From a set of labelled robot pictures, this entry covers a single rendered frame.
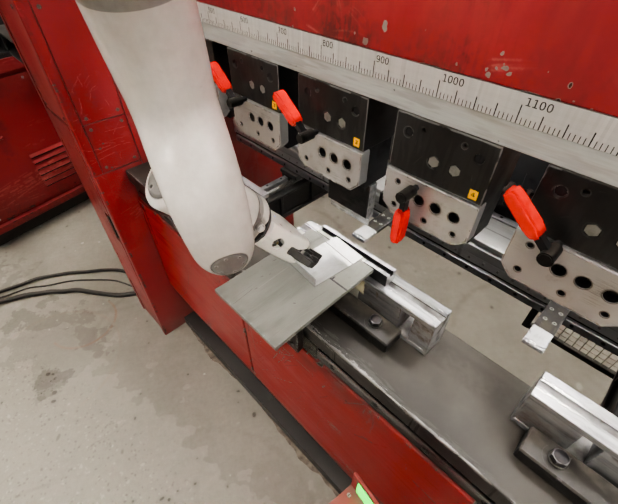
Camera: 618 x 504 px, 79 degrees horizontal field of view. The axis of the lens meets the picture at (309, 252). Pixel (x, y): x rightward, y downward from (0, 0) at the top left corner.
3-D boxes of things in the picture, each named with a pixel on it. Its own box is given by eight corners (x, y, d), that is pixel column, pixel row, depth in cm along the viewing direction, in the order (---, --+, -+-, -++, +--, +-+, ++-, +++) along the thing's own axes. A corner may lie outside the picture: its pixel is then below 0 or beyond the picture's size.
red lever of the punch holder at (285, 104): (272, 90, 62) (304, 141, 62) (290, 84, 64) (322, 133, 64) (268, 97, 64) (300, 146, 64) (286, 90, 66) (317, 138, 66)
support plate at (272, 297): (215, 292, 73) (214, 289, 73) (311, 231, 87) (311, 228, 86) (275, 351, 64) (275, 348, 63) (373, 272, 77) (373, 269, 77)
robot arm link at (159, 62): (224, 30, 24) (269, 269, 50) (175, -63, 32) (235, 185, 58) (75, 61, 22) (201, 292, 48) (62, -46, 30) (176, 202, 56)
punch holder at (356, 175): (298, 162, 73) (296, 73, 62) (328, 147, 77) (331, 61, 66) (357, 195, 65) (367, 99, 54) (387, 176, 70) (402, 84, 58)
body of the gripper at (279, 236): (279, 216, 54) (317, 240, 64) (243, 184, 60) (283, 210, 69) (248, 257, 55) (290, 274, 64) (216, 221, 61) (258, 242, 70)
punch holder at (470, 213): (380, 207, 63) (396, 109, 51) (410, 187, 67) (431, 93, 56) (462, 252, 55) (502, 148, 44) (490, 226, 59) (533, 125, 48)
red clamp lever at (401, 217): (386, 242, 60) (395, 190, 53) (401, 230, 62) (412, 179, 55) (395, 247, 59) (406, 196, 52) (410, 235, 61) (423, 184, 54)
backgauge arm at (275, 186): (245, 222, 129) (239, 187, 119) (365, 155, 161) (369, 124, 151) (259, 233, 124) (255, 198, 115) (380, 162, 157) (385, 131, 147)
